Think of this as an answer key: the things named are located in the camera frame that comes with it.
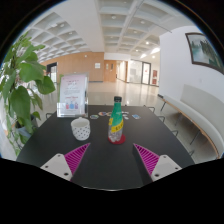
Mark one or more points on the dark-framed landscape picture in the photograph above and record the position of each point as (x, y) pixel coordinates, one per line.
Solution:
(205, 50)

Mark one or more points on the acrylic sign stand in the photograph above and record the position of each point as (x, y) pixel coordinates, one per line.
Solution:
(72, 95)

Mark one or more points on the black metal chairs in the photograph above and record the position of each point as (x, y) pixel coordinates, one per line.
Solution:
(162, 117)

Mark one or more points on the small blue card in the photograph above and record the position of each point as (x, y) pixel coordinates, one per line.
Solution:
(136, 116)

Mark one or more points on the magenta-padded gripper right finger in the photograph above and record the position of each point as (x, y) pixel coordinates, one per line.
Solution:
(165, 165)

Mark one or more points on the green-labelled clear drink bottle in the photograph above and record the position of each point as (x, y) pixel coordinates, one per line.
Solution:
(116, 123)

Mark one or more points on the recessed ceiling lights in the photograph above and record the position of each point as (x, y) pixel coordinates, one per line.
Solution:
(142, 22)

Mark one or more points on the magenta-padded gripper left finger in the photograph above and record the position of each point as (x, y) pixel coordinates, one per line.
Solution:
(60, 165)

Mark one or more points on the small green card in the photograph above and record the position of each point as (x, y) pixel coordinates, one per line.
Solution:
(94, 116)

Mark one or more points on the long white bench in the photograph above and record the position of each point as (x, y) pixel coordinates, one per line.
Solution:
(196, 113)

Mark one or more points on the white dotted cup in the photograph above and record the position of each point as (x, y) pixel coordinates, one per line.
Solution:
(80, 129)

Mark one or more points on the green leafy potted plant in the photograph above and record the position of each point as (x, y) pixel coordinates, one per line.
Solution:
(21, 96)

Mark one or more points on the black-framed glass door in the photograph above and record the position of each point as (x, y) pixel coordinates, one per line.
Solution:
(146, 73)

